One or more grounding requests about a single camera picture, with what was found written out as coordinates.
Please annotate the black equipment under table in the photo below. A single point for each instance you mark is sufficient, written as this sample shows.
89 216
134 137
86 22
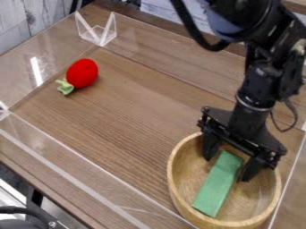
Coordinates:
33 211

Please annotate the clear acrylic corner bracket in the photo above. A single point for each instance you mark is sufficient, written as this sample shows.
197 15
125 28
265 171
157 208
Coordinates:
98 35

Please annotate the green rectangular block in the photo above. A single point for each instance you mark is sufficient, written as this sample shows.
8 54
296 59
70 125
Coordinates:
218 183

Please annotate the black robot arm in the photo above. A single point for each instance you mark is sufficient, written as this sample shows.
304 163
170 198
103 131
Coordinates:
274 35

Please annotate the clear acrylic enclosure wall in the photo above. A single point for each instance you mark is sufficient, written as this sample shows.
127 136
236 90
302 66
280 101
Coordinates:
93 149

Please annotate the brown wooden bowl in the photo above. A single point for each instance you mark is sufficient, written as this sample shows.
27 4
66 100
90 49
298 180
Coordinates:
250 201

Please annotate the red plush strawberry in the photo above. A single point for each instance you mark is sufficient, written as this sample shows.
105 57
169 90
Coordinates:
81 75

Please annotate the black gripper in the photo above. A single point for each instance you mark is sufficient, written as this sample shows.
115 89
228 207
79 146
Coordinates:
241 127

